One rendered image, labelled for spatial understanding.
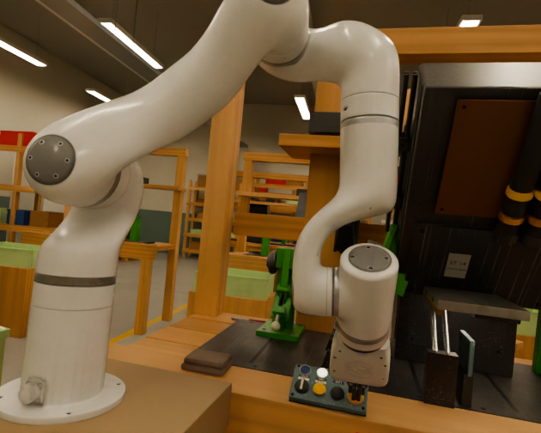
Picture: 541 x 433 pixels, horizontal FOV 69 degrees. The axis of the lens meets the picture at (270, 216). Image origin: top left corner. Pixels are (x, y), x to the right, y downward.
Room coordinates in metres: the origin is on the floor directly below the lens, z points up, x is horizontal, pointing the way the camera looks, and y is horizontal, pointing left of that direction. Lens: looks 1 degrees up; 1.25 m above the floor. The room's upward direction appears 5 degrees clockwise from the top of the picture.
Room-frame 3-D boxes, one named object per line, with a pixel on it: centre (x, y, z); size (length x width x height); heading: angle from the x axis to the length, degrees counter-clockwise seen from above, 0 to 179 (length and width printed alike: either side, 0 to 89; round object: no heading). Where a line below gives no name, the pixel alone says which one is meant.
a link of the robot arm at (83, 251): (0.68, 0.30, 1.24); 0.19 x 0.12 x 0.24; 176
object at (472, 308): (0.93, -0.46, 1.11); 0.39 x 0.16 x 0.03; 166
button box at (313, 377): (0.81, -0.15, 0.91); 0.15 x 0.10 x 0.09; 76
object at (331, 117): (1.33, -0.18, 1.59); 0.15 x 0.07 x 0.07; 76
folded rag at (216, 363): (0.92, 0.11, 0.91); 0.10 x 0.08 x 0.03; 77
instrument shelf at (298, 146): (1.30, -0.47, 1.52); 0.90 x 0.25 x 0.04; 76
